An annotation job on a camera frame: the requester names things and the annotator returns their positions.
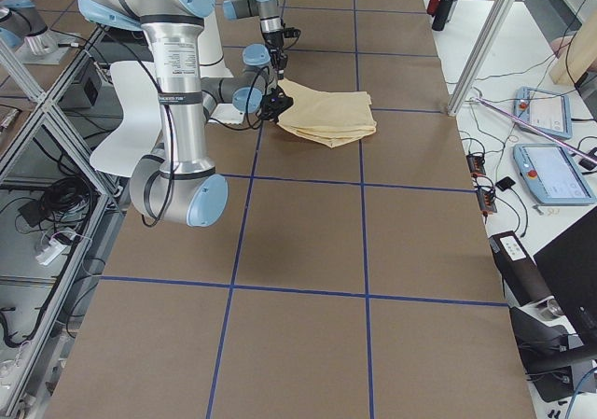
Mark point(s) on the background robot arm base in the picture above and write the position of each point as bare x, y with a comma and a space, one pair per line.
27, 34

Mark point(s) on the teach pendant tablet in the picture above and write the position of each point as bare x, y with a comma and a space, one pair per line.
551, 175
547, 110

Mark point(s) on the cream long-sleeve printed shirt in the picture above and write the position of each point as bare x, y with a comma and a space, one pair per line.
333, 119

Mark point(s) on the black monitor screen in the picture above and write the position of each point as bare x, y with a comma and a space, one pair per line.
568, 266

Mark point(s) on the aluminium frame post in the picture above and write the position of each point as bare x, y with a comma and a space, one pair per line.
479, 52

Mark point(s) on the black thermos bottle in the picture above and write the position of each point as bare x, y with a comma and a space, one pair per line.
441, 15

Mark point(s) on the far teach pendant tablet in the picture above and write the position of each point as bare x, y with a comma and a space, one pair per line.
547, 110

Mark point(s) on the pink metal rod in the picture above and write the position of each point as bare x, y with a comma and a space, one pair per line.
535, 130

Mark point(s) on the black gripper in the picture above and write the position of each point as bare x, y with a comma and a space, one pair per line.
275, 40
271, 109

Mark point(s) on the white plastic chair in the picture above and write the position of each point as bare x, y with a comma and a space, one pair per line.
140, 127

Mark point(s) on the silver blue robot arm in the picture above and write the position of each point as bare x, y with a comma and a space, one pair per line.
272, 27
177, 181

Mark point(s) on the near teach pendant tablet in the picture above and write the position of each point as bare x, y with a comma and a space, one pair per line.
551, 175

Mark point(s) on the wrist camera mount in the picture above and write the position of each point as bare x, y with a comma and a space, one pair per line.
291, 32
282, 102

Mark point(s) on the orange black connector box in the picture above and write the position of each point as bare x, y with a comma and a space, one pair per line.
475, 165

